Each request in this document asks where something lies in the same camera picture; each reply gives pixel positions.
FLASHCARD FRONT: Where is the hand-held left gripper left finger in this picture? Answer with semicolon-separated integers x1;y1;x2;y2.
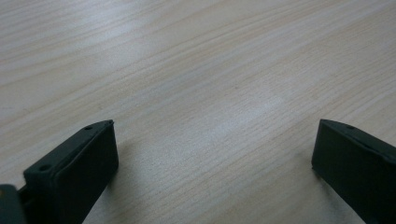
18;119;120;224

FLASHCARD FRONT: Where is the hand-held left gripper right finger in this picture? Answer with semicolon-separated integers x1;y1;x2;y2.
311;119;396;224

